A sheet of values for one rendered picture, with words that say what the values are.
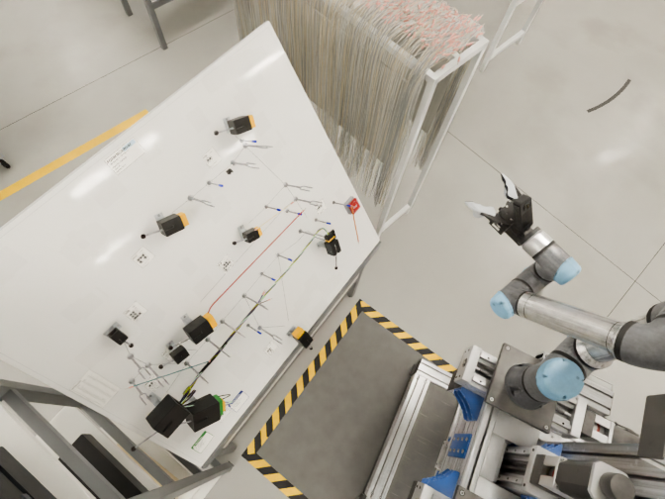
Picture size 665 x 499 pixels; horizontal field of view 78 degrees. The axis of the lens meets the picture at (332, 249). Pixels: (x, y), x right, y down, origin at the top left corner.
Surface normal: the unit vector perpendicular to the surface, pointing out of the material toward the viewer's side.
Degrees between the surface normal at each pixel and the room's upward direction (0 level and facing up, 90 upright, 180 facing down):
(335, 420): 0
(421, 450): 0
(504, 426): 0
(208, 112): 55
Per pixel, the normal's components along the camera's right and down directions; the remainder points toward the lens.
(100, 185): 0.69, 0.22
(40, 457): 0.06, -0.41
